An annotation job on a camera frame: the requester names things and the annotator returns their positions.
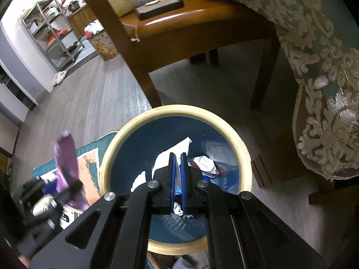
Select wooden chair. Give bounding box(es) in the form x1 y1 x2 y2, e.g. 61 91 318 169
69 0 281 110

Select white fluffy slipper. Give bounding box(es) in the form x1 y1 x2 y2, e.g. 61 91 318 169
53 71 68 86

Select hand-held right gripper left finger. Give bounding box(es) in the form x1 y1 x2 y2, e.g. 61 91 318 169
29 153 177 269

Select wooden kitchen cabinet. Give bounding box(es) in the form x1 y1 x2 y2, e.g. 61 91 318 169
67 4 96 32

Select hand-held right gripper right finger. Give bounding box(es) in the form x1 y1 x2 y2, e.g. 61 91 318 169
179 153 326 269

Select black frying pan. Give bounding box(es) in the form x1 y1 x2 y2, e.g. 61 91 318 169
66 36 85 53

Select black flat box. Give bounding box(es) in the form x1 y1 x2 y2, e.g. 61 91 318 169
134 0 184 22

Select red orange packets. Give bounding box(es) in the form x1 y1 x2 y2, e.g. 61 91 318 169
46 29 68 46

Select pink purple candy wrapper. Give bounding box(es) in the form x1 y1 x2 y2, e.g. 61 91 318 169
53 130 91 210

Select white paper leaflet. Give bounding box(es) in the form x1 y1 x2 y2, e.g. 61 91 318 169
131 137 193 191

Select teal patterned cushion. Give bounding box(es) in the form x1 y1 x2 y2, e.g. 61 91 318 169
31 130 121 210

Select floral waste bin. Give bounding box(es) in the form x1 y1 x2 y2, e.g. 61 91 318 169
85 31 119 62

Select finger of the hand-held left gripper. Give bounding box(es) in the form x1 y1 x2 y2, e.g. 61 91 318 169
55 178 85 203

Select teal lace tablecloth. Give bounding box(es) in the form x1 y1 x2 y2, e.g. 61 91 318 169
177 0 359 181

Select red floral paper packet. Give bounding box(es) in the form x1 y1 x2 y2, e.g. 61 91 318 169
188 155 223 179

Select blue bin with yellow rim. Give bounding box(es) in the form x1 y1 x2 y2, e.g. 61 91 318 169
99 104 253 255

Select heap of white rubbish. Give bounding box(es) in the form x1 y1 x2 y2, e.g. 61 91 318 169
84 19 104 39

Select metal shelf rack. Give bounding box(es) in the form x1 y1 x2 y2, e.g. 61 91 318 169
21 0 86 72

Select white green medicine box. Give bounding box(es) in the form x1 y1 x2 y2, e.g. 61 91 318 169
60 206 85 231

